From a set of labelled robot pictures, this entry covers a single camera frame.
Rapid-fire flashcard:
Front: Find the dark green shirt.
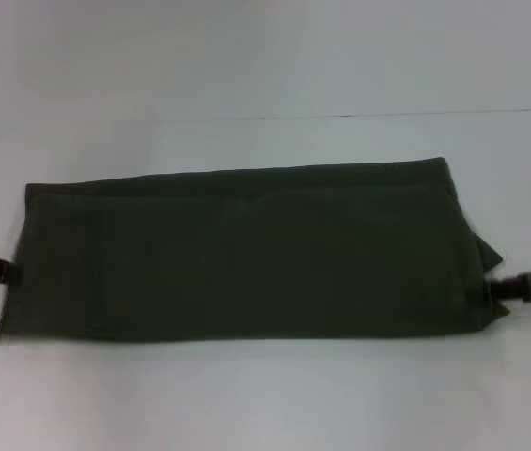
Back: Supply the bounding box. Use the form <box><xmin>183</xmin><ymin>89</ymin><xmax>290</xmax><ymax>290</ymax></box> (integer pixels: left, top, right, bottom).
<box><xmin>0</xmin><ymin>156</ymin><xmax>513</xmax><ymax>345</ymax></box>

